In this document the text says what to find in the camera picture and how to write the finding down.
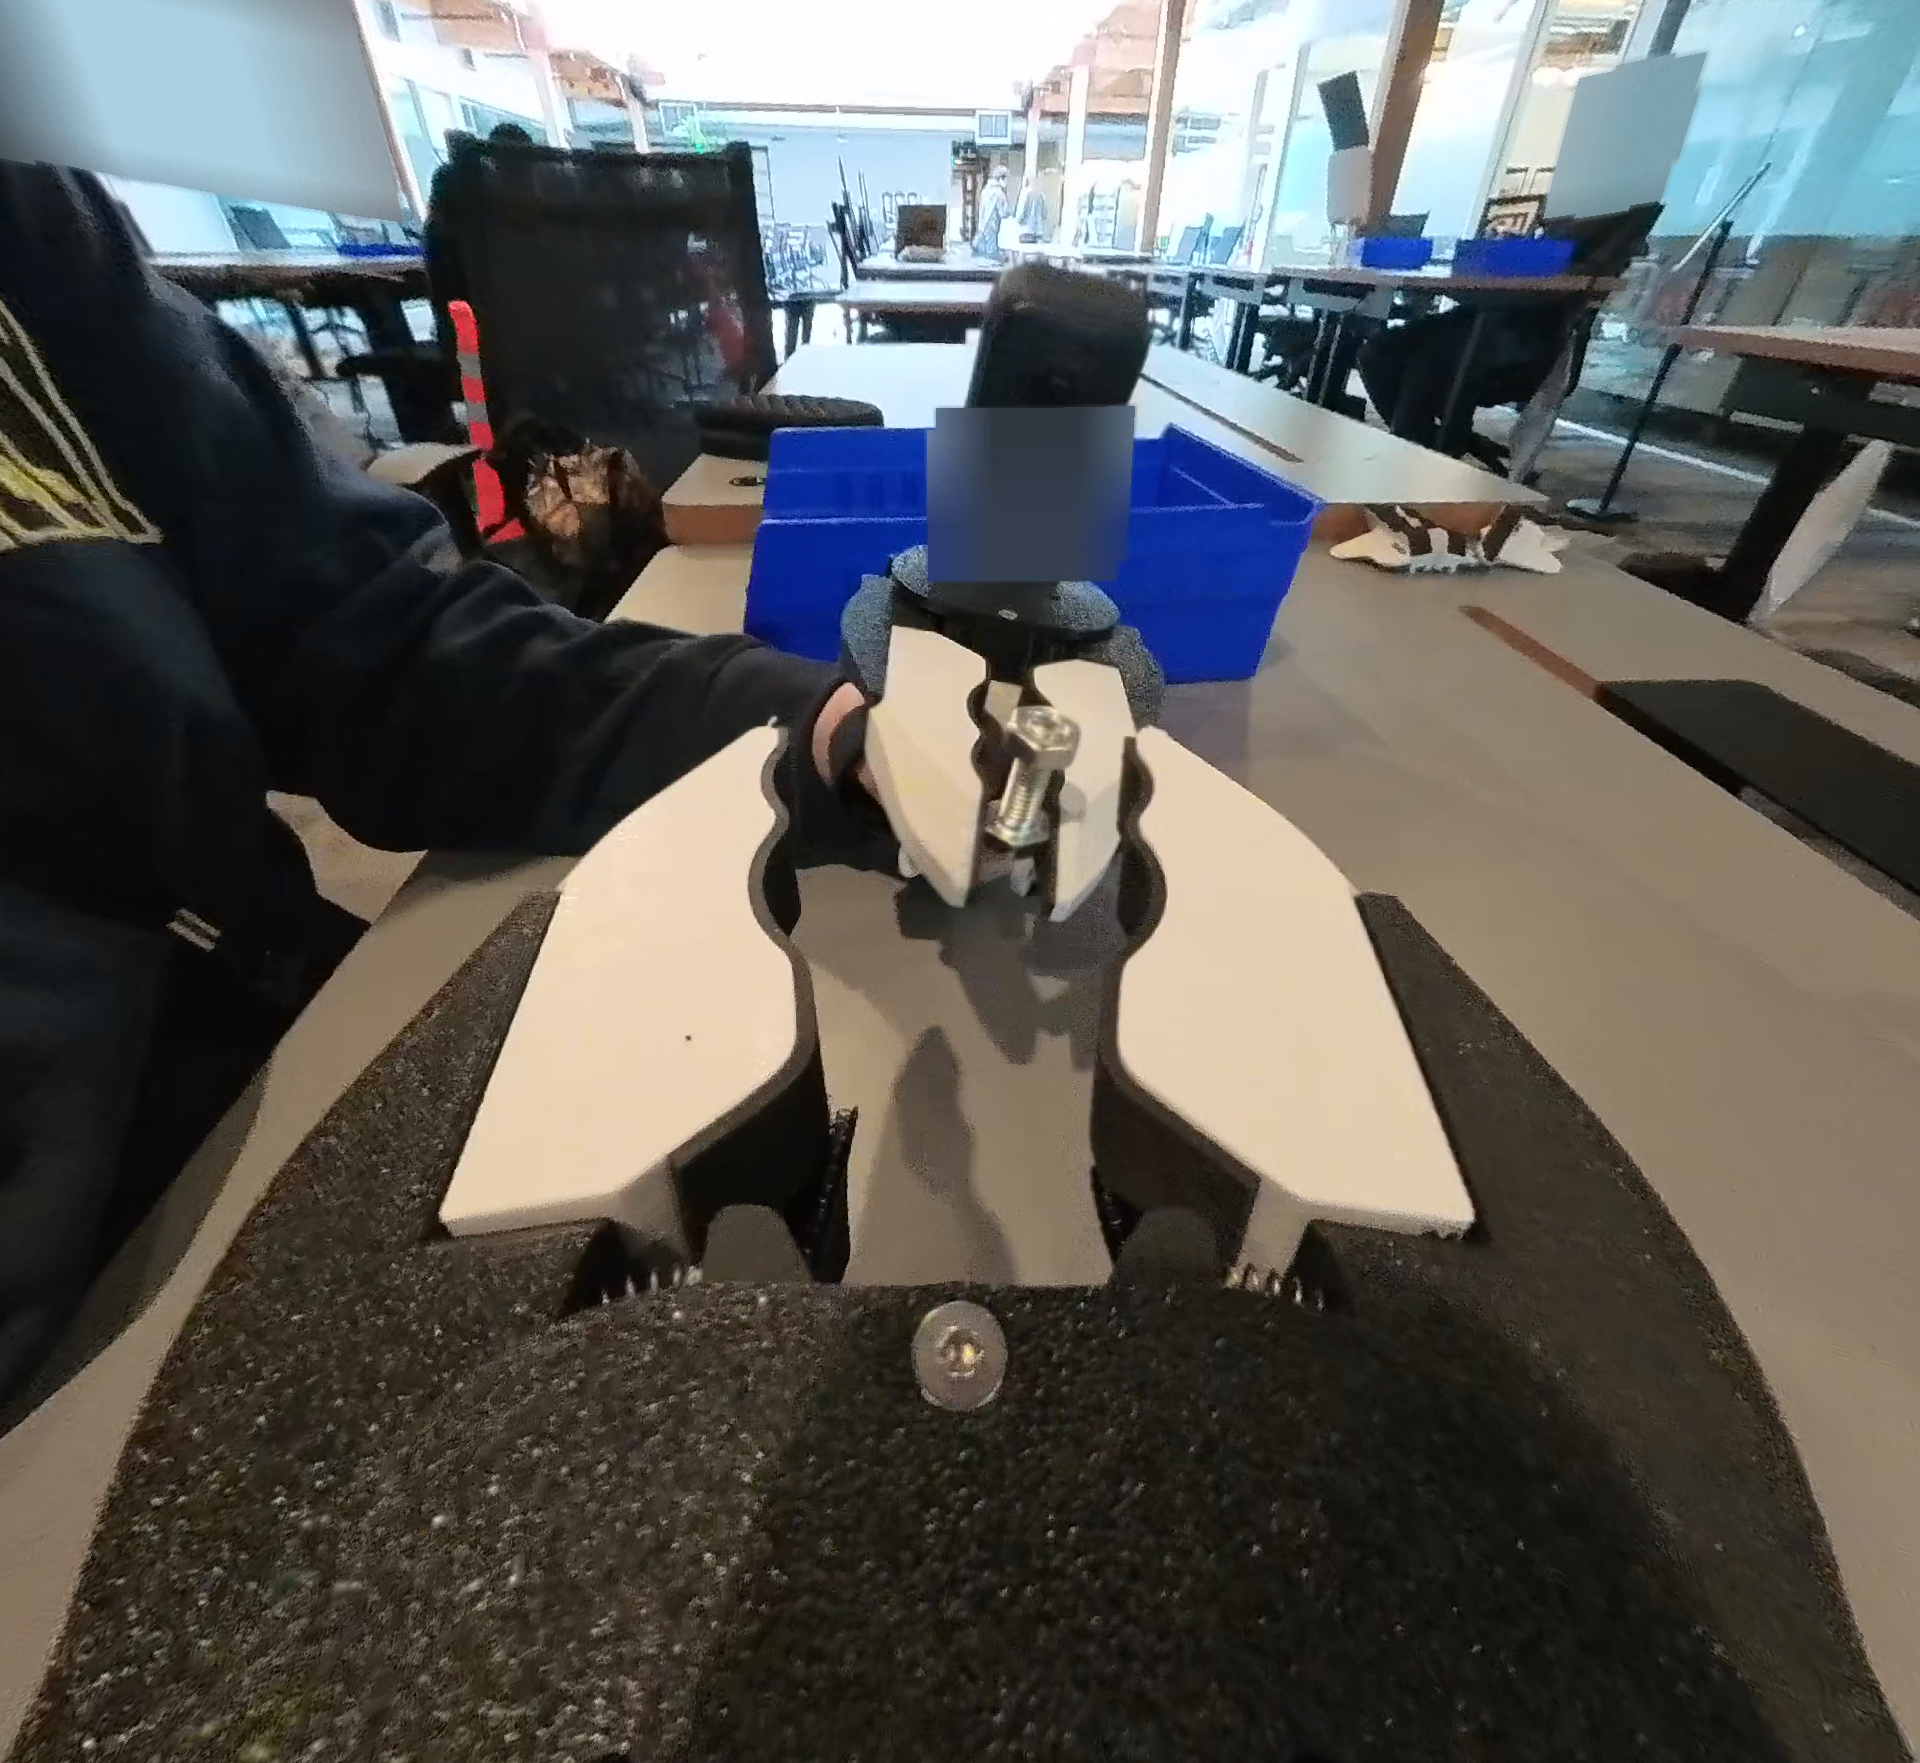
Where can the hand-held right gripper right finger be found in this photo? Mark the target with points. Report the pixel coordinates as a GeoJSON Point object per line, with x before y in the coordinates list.
{"type": "Point", "coordinates": [1275, 1013]}

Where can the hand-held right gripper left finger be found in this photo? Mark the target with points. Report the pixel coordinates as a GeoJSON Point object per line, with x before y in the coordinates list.
{"type": "Point", "coordinates": [629, 1013]}

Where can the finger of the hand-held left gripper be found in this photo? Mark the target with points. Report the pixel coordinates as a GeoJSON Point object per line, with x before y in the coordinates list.
{"type": "Point", "coordinates": [921, 759]}
{"type": "Point", "coordinates": [1103, 803]}

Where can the silver hex bolt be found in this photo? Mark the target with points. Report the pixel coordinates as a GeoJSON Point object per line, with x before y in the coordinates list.
{"type": "Point", "coordinates": [1038, 743]}

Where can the silver hex nut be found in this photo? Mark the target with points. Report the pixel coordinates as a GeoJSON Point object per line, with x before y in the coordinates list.
{"type": "Point", "coordinates": [1015, 830]}

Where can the blue plastic bin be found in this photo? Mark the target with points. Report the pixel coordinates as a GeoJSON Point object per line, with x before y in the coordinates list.
{"type": "Point", "coordinates": [1201, 563]}

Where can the person's left forearm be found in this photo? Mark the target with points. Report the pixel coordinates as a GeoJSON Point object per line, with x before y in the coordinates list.
{"type": "Point", "coordinates": [568, 729]}

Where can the person's left hand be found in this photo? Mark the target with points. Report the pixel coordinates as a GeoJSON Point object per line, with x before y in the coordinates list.
{"type": "Point", "coordinates": [839, 803]}

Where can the light wooden desk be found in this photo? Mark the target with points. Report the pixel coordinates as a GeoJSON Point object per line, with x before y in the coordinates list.
{"type": "Point", "coordinates": [1305, 443]}

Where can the dark brown bag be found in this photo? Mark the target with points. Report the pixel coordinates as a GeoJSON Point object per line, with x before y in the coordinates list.
{"type": "Point", "coordinates": [585, 511]}

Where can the small blue bin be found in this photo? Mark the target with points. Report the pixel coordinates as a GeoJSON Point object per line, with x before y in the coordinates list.
{"type": "Point", "coordinates": [377, 245]}
{"type": "Point", "coordinates": [1462, 253]}

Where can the white and black crumpled object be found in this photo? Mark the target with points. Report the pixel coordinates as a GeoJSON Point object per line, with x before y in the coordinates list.
{"type": "Point", "coordinates": [1441, 541]}

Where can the black mesh office chair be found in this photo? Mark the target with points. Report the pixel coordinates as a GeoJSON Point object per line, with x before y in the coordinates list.
{"type": "Point", "coordinates": [600, 278]}

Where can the black desk mat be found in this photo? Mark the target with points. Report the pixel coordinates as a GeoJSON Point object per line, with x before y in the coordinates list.
{"type": "Point", "coordinates": [1785, 765]}

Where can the orange traffic cone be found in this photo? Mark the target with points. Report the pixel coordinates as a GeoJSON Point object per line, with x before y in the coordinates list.
{"type": "Point", "coordinates": [473, 398]}

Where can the person's torso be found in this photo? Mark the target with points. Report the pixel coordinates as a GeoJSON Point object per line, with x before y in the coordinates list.
{"type": "Point", "coordinates": [120, 743]}

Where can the white whiteboard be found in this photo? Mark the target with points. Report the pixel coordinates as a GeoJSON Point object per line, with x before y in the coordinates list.
{"type": "Point", "coordinates": [1628, 136]}

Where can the wooden side table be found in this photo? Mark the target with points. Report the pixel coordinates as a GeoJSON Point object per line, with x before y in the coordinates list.
{"type": "Point", "coordinates": [1815, 362]}

